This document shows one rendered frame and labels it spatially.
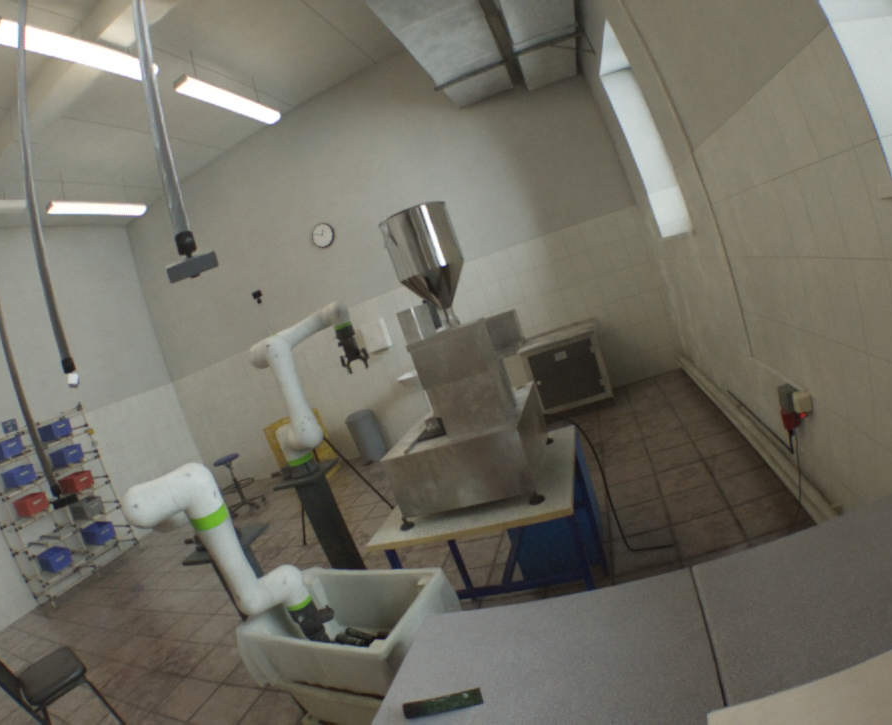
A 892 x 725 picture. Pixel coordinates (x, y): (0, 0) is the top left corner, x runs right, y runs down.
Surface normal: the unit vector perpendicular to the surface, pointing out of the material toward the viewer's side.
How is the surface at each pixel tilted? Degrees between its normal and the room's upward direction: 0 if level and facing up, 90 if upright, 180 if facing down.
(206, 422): 90
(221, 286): 90
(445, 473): 90
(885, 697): 0
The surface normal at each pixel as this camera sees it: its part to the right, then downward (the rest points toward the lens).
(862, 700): -0.33, -0.94
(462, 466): -0.26, 0.20
